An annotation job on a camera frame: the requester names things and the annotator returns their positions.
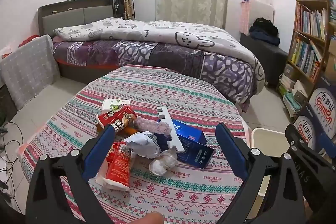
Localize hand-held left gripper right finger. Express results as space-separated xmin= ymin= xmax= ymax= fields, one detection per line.
xmin=215 ymin=122 xmax=306 ymax=224

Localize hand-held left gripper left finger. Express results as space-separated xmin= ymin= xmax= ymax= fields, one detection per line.
xmin=25 ymin=124 xmax=116 ymax=224

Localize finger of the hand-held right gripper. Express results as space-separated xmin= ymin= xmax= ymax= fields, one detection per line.
xmin=285 ymin=124 xmax=336 ymax=159

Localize red wrapper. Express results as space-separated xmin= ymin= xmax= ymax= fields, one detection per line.
xmin=105 ymin=141 xmax=132 ymax=187

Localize dark blue cardboard box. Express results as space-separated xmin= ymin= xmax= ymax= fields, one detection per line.
xmin=177 ymin=139 xmax=216 ymax=169

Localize white trash bin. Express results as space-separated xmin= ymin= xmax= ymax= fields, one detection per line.
xmin=251 ymin=127 xmax=289 ymax=198

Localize red snack packet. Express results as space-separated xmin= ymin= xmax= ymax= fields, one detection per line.
xmin=97 ymin=105 xmax=137 ymax=134

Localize white paper wrapper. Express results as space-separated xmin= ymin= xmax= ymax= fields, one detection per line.
xmin=124 ymin=132 xmax=161 ymax=160

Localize pink fuzzy cloth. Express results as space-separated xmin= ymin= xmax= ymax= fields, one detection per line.
xmin=134 ymin=118 xmax=174 ymax=136

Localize white foam comb strip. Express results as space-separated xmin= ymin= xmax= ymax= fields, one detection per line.
xmin=157 ymin=106 xmax=186 ymax=153

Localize clear plastic wrap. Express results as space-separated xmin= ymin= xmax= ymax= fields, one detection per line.
xmin=149 ymin=150 xmax=178 ymax=176

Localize person's left hand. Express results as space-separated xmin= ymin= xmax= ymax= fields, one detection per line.
xmin=136 ymin=212 xmax=165 ymax=224

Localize blue white water carton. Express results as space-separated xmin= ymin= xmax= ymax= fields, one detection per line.
xmin=293 ymin=108 xmax=336 ymax=156
xmin=307 ymin=80 xmax=336 ymax=130

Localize brown cardboard box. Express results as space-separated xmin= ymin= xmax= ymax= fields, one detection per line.
xmin=324 ymin=38 xmax=336 ymax=83

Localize patterned red green tablecloth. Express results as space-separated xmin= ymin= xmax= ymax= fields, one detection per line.
xmin=20 ymin=64 xmax=253 ymax=224

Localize black ottoman bench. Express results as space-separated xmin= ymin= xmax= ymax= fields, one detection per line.
xmin=239 ymin=33 xmax=289 ymax=87

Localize purple patterned bedsheet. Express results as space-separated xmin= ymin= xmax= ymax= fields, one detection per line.
xmin=52 ymin=40 xmax=257 ymax=113

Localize grey checked cushion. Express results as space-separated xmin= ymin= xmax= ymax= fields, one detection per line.
xmin=0 ymin=34 xmax=61 ymax=111

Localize pile of dark clothes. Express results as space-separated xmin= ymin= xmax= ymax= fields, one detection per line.
xmin=249 ymin=17 xmax=281 ymax=46

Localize white cat print duvet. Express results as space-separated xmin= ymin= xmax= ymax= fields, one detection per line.
xmin=53 ymin=17 xmax=265 ymax=83

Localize red cloth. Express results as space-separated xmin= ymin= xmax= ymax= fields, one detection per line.
xmin=18 ymin=34 xmax=40 ymax=47

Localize grey padded headboard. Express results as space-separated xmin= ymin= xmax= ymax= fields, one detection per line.
xmin=37 ymin=0 xmax=114 ymax=37

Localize wooden bookshelf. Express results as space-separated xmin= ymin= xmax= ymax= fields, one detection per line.
xmin=276 ymin=0 xmax=332 ymax=119

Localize black hanging bag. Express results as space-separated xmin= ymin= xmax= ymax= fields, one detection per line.
xmin=113 ymin=0 xmax=124 ymax=19

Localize white cabinet with pink cover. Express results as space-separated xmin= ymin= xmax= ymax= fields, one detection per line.
xmin=240 ymin=0 xmax=276 ymax=36

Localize black floor cables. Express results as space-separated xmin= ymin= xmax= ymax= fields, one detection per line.
xmin=0 ymin=122 xmax=25 ymax=198

